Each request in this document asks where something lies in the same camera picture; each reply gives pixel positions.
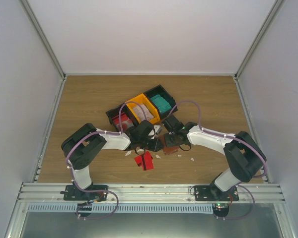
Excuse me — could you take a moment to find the red black-striped card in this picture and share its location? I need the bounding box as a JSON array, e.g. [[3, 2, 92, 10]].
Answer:
[[141, 151, 154, 171], [134, 155, 145, 168]]

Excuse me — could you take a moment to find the yellow card bin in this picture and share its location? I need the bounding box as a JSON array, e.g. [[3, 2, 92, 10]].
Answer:
[[127, 94, 160, 124]]

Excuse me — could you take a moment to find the brown leather card holder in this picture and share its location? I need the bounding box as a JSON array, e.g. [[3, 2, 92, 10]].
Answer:
[[163, 146, 179, 155]]

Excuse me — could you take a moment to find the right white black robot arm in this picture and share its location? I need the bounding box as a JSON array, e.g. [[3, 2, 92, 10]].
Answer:
[[162, 115, 267, 201]]

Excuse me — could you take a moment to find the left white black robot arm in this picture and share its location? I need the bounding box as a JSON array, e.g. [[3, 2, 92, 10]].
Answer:
[[61, 120, 164, 200]]

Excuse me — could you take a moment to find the red white card stack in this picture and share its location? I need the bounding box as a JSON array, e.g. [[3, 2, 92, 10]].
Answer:
[[112, 113, 134, 131]]

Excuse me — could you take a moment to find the white pink card stack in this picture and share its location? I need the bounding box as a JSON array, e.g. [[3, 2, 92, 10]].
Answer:
[[132, 104, 154, 122]]

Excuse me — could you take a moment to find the teal card stack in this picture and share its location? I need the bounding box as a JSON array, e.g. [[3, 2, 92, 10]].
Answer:
[[150, 94, 172, 114]]

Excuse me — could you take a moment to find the white debris pile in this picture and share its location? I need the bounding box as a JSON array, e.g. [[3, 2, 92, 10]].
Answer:
[[125, 148, 145, 157]]

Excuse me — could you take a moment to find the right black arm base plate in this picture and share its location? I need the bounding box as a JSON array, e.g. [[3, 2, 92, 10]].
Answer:
[[189, 185, 239, 202]]

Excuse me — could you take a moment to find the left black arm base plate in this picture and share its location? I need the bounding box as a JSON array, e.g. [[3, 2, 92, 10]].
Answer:
[[60, 184, 108, 201]]

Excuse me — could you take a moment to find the aluminium mounting rail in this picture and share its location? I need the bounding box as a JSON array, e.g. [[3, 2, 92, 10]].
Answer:
[[17, 183, 285, 204]]

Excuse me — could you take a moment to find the grey slotted cable duct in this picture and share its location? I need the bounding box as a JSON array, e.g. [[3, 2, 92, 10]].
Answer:
[[28, 203, 213, 214]]

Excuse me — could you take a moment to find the right aluminium frame post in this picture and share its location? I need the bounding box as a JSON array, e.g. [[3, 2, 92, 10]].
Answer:
[[234, 0, 285, 81]]

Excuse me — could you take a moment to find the aluminium frame post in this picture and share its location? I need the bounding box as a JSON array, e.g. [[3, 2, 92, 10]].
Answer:
[[234, 0, 285, 81], [19, 0, 66, 80]]

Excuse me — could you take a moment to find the left aluminium frame post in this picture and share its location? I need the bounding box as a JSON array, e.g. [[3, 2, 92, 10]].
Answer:
[[19, 0, 66, 80]]

